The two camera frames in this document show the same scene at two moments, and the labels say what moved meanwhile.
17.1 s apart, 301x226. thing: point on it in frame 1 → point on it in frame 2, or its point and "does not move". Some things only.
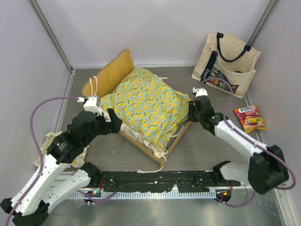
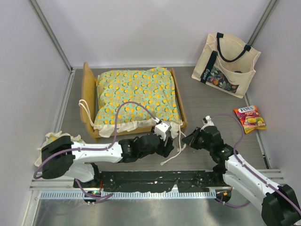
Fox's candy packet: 250,118 does not move
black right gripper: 191,108 → 191,140
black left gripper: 114,125 → 164,150
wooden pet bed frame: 93,86 → 89,106
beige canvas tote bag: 226,57 does not move
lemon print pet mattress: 149,106 does not move
